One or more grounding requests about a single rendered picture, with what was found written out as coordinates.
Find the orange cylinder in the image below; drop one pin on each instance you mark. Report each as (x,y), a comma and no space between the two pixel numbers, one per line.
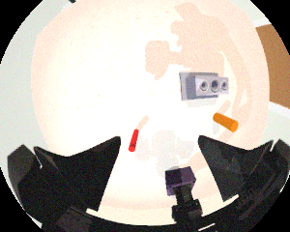
(225,121)

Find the red peg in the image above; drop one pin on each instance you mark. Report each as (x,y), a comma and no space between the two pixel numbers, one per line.
(132,146)

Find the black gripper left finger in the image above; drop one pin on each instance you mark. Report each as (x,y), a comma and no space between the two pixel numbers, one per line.
(86,172)

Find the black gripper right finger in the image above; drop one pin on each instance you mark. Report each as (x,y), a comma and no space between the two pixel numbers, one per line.
(230,165)

